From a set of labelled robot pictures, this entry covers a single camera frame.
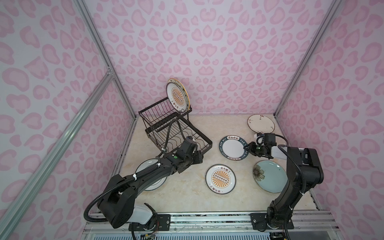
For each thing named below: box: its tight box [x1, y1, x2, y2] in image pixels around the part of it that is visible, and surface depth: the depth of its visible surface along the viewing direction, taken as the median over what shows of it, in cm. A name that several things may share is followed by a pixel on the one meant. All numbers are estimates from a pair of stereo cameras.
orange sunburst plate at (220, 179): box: [205, 164, 237, 195], surface depth 89 cm
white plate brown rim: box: [247, 114, 275, 134], surface depth 117 cm
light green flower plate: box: [252, 159, 288, 194], surface depth 90 cm
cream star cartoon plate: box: [166, 78, 191, 113], surface depth 95 cm
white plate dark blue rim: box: [219, 135, 249, 161], surface depth 103 cm
